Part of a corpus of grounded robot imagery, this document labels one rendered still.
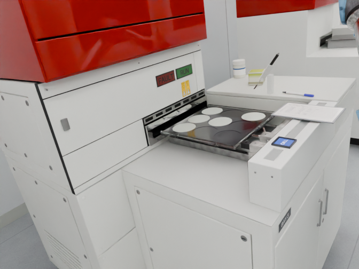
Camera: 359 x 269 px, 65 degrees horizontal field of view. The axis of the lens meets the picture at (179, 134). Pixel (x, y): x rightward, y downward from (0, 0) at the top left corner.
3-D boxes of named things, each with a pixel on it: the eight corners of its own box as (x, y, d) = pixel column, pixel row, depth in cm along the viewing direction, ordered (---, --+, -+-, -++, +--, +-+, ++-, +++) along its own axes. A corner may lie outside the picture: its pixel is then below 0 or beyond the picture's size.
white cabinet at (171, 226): (154, 306, 145) (119, 170, 112) (245, 203, 209) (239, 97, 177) (276, 401, 104) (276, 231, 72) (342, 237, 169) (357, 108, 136)
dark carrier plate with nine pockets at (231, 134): (163, 132, 122) (163, 130, 121) (208, 106, 145) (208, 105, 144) (233, 147, 100) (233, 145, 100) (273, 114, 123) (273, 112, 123)
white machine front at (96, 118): (72, 193, 100) (33, 83, 85) (204, 115, 155) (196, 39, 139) (76, 196, 98) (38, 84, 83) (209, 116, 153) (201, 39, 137)
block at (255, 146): (249, 151, 98) (249, 143, 97) (254, 147, 101) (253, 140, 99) (271, 156, 93) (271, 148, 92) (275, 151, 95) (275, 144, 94)
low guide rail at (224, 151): (169, 142, 129) (168, 136, 127) (172, 140, 130) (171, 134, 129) (276, 168, 97) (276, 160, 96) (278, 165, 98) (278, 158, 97)
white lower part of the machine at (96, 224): (53, 270, 176) (2, 155, 143) (147, 199, 230) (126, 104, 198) (125, 341, 131) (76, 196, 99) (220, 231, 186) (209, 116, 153)
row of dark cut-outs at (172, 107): (143, 124, 118) (142, 118, 117) (203, 94, 148) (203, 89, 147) (144, 124, 118) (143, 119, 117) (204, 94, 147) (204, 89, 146)
